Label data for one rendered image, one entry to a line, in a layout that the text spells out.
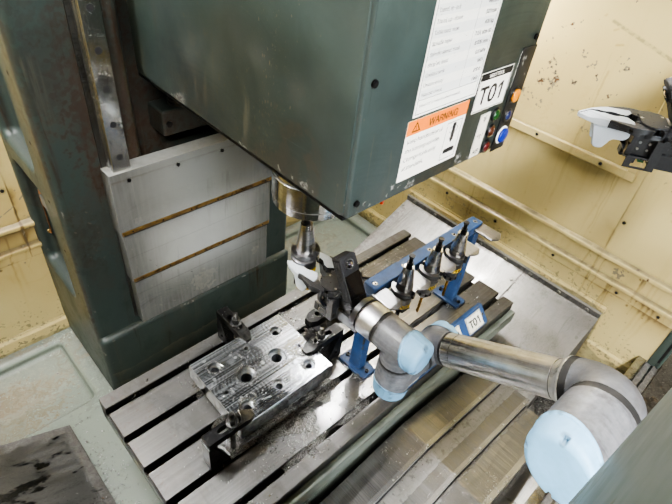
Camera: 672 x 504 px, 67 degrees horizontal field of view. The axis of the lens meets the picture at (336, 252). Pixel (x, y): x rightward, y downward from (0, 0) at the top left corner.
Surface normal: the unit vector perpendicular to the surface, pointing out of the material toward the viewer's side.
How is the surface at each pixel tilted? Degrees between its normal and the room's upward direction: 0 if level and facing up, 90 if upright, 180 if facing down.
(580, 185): 90
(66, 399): 0
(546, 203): 90
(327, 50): 90
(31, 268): 90
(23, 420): 0
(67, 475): 24
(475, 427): 8
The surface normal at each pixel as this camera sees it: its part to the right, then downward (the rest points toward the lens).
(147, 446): 0.10, -0.76
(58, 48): 0.68, 0.52
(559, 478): -0.80, 0.25
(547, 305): -0.21, -0.54
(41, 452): 0.39, -0.85
